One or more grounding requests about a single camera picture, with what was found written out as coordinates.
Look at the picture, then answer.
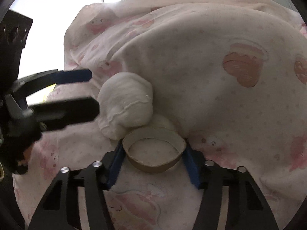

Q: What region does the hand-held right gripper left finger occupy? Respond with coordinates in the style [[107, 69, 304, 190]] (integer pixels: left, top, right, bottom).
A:
[[28, 140, 125, 230]]

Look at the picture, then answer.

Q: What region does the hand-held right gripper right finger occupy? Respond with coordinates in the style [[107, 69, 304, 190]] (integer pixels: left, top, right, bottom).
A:
[[182, 144, 280, 230]]

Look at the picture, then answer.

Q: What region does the cardboard paper roll tube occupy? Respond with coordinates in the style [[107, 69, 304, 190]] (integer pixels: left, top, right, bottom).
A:
[[122, 127, 187, 174]]

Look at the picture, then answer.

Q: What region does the pink printed white blanket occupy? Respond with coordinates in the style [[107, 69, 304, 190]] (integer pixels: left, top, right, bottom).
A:
[[13, 0, 307, 230]]

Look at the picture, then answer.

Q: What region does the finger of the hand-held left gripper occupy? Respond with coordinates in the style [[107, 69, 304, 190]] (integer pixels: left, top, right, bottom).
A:
[[15, 69, 93, 99], [27, 97, 100, 133]]

